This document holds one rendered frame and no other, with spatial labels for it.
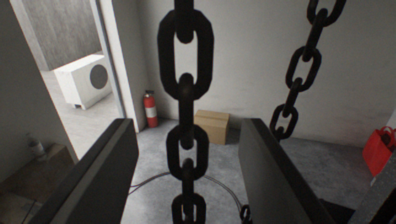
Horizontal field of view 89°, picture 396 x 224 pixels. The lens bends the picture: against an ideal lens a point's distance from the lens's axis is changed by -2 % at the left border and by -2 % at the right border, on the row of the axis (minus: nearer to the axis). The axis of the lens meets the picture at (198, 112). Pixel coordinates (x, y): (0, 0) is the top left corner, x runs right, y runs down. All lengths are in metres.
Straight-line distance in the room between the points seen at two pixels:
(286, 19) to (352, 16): 0.55
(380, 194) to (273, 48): 1.98
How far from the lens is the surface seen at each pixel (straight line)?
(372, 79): 2.64
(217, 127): 2.38
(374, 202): 0.51
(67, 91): 3.72
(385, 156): 2.59
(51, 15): 6.35
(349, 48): 2.46
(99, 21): 2.39
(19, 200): 1.57
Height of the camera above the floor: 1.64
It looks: 32 degrees down
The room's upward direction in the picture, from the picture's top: 2 degrees counter-clockwise
